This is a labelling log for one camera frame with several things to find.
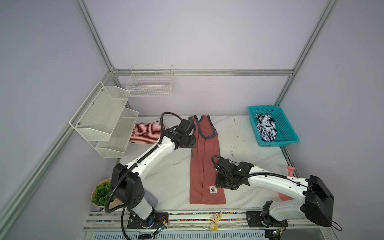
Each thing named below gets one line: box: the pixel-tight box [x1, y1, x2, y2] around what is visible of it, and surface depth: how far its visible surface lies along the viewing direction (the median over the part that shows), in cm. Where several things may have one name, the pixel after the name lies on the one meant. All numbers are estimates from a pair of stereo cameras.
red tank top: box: [189, 114, 226, 205], surface depth 90 cm
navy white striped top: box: [256, 114, 278, 142], surface depth 113 cm
